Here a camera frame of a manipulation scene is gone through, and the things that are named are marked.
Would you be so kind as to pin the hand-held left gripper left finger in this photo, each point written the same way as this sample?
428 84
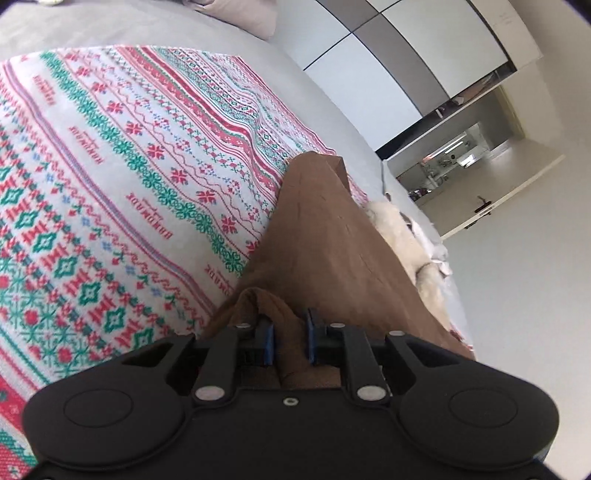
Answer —
266 342

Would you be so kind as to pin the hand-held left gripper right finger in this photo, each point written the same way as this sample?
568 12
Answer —
311 338

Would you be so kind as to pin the brown jacket with fur collar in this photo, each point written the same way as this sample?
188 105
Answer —
323 240

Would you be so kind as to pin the folded white cloth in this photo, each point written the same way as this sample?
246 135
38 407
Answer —
438 257

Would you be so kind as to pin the patterned red green blanket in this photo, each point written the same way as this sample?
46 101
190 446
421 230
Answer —
115 184

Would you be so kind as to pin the beige door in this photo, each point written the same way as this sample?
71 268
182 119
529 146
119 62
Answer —
512 194

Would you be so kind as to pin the white and grey wardrobe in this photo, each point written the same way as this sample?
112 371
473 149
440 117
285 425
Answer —
369 60

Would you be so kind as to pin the beige pillow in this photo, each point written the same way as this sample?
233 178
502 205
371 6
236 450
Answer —
240 16

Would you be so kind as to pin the bed with grey sheet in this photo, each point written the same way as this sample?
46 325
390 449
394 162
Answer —
138 23

